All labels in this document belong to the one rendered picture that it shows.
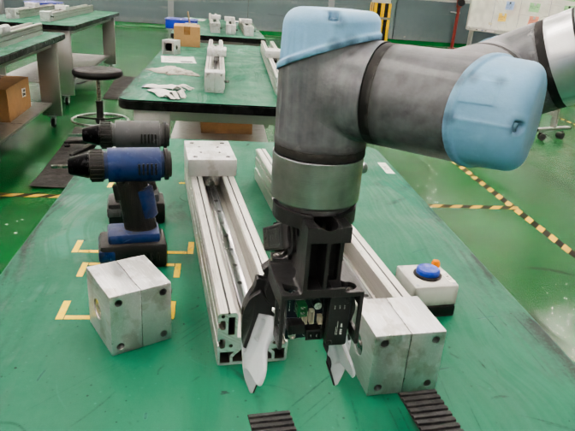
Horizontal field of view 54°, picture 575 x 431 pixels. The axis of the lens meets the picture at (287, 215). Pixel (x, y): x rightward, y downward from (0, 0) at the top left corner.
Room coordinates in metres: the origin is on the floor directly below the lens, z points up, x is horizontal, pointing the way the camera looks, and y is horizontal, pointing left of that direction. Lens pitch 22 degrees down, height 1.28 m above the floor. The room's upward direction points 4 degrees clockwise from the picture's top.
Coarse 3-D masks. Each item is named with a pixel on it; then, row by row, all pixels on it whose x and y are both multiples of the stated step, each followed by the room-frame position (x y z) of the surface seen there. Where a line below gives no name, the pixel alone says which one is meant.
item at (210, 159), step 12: (192, 144) 1.32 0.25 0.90; (204, 144) 1.33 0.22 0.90; (216, 144) 1.34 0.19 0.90; (228, 144) 1.35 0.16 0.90; (192, 156) 1.21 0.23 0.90; (204, 156) 1.22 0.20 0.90; (216, 156) 1.23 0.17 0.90; (228, 156) 1.23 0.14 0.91; (192, 168) 1.19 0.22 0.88; (204, 168) 1.20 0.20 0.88; (216, 168) 1.21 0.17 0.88; (228, 168) 1.22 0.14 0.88; (204, 180) 1.22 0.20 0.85; (216, 180) 1.22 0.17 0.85
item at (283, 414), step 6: (252, 414) 0.52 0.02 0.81; (258, 414) 0.52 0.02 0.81; (264, 414) 0.52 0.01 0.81; (270, 414) 0.52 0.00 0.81; (276, 414) 0.52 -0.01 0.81; (282, 414) 0.52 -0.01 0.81; (288, 414) 0.53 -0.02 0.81; (252, 420) 0.51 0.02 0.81; (258, 420) 0.51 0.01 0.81; (264, 420) 0.51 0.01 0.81; (270, 420) 0.51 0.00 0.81; (276, 420) 0.51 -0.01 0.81; (282, 420) 0.51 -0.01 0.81; (288, 420) 0.52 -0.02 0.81
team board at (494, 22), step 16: (480, 0) 6.85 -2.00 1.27; (496, 0) 6.64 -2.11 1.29; (512, 0) 6.45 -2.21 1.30; (528, 0) 6.26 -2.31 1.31; (544, 0) 6.08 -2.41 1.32; (560, 0) 5.91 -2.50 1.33; (480, 16) 6.81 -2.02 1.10; (496, 16) 6.60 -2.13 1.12; (512, 16) 6.41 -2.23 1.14; (528, 16) 6.22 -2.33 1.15; (544, 16) 6.04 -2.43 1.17; (496, 32) 6.47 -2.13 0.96; (544, 128) 5.64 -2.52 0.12; (560, 128) 5.75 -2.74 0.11
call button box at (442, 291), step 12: (396, 276) 0.87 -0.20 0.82; (408, 276) 0.84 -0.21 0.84; (420, 276) 0.84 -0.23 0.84; (444, 276) 0.85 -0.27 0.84; (408, 288) 0.82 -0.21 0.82; (420, 288) 0.80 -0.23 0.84; (432, 288) 0.81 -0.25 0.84; (444, 288) 0.81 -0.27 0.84; (456, 288) 0.82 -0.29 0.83; (432, 300) 0.81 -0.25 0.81; (444, 300) 0.82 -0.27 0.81; (432, 312) 0.81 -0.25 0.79; (444, 312) 0.82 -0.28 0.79
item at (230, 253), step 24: (192, 192) 1.15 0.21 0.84; (216, 192) 1.18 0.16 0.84; (192, 216) 1.13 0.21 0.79; (216, 216) 1.04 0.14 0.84; (240, 216) 0.98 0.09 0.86; (216, 240) 0.87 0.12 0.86; (240, 240) 0.93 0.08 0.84; (216, 264) 0.78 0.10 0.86; (240, 264) 0.86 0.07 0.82; (216, 288) 0.71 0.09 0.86; (240, 288) 0.76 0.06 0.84; (216, 312) 0.66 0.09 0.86; (216, 336) 0.65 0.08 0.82; (240, 336) 0.65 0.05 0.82; (216, 360) 0.64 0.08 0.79; (240, 360) 0.65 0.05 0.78
